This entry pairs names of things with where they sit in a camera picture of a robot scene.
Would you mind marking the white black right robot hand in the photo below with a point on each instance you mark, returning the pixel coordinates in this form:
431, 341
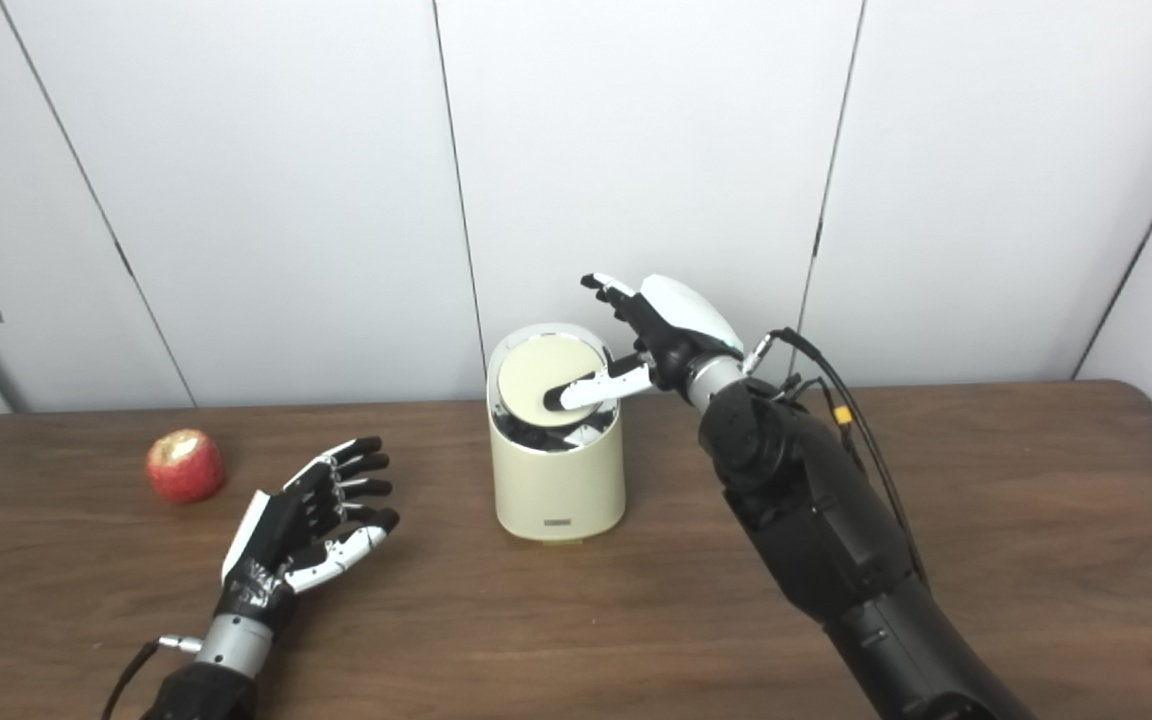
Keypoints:
681, 320

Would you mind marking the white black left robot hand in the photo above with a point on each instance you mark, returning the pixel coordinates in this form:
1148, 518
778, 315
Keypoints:
271, 540

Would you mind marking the bitten red apple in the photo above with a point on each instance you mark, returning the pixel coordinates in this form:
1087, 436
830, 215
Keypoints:
186, 468

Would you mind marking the round cream bin lid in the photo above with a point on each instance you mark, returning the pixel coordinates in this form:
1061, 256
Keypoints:
526, 375

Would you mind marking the cream-colored bin body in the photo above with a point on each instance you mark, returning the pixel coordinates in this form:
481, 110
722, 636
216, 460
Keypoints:
556, 490

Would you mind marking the black wall panel clip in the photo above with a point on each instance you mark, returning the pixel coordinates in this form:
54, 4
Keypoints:
818, 235
124, 259

